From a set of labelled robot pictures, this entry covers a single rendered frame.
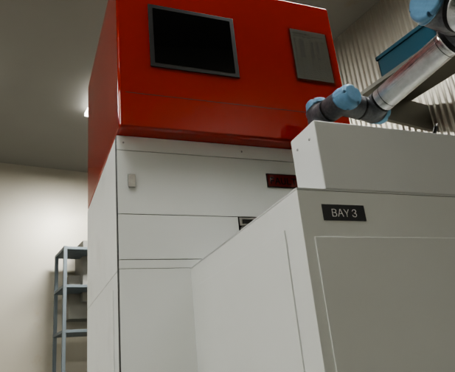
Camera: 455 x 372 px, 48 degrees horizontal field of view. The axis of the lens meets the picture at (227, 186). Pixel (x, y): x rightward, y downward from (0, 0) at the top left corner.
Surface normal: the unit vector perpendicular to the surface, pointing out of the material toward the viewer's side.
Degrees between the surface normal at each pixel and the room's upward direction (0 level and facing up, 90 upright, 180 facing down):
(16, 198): 90
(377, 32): 90
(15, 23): 180
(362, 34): 90
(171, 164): 90
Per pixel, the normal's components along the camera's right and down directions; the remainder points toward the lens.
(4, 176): 0.50, -0.36
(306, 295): -0.93, -0.04
